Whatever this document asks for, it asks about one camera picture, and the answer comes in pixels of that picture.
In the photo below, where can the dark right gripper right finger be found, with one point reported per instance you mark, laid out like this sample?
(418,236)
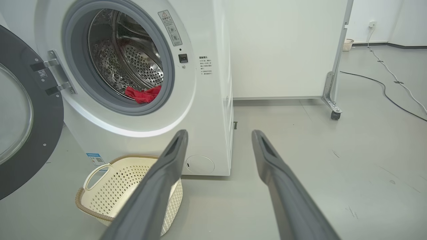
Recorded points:
(290,203)

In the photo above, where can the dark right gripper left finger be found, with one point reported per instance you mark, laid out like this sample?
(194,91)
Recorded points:
(156,196)

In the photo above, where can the red and white garment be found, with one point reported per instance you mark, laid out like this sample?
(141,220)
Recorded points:
(143,95)

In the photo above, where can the black round glass washer door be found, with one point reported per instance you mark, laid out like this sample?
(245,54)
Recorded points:
(50,133)

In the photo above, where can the cream perforated laundry basket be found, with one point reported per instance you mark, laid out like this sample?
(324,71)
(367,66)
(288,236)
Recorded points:
(110,193)

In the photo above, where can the white front-load washing machine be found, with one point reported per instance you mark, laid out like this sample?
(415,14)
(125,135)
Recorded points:
(206,116)

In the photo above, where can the steel perforated washer drum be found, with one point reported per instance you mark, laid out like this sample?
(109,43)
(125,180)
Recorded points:
(140,63)

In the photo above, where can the black door lock slot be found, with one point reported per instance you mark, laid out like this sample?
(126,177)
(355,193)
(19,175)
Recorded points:
(183,58)

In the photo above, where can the silver metal door hinge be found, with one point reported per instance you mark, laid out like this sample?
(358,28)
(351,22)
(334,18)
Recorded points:
(61,71)

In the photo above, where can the small cream wicker basket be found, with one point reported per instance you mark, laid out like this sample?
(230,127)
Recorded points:
(347,45)

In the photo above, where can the round white filter cover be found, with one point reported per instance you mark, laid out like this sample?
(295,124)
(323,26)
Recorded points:
(200,164)

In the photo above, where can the blue energy label sticker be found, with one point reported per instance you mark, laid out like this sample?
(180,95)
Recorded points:
(95,159)

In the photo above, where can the black caster wheel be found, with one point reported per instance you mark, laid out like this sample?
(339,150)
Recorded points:
(335,115)

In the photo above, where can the silver metal partition leg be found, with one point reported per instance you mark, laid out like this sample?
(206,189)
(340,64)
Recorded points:
(329,90)

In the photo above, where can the white partition panel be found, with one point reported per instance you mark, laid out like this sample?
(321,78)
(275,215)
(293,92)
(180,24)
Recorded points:
(283,50)

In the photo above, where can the grey warning sticker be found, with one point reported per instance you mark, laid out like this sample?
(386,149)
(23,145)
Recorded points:
(170,30)

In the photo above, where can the small QR code sticker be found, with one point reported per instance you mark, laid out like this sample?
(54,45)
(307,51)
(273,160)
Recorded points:
(42,74)

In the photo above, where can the white wall socket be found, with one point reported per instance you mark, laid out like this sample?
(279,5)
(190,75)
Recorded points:
(372,24)

